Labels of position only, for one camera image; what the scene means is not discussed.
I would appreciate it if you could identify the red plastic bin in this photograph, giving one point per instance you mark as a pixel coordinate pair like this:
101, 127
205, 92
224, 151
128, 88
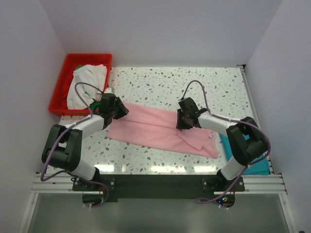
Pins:
58, 104

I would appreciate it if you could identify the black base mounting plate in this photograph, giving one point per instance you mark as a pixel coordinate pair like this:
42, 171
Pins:
114, 187

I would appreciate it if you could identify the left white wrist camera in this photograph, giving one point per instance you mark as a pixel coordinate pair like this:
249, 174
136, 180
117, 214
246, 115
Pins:
109, 90

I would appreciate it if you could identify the white t shirt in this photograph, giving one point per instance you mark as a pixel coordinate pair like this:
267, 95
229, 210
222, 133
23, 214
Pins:
85, 82

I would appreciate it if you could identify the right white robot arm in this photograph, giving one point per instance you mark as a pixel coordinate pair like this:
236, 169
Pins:
246, 139

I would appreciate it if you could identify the pink t shirt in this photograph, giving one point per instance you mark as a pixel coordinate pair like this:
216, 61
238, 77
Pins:
156, 128

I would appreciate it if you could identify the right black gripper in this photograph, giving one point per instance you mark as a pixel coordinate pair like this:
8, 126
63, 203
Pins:
179, 125

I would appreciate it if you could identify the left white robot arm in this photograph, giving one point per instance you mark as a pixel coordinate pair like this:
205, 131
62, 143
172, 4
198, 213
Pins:
63, 148

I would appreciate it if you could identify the aluminium frame rail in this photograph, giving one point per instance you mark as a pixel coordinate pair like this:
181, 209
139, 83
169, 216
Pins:
184, 165

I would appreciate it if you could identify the green t shirt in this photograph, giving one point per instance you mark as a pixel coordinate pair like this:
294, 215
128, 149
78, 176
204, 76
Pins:
94, 104

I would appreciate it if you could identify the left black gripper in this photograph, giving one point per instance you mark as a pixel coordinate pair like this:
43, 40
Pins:
123, 111

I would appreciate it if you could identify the teal folded t shirt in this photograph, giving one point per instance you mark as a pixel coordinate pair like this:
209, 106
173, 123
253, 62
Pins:
260, 168

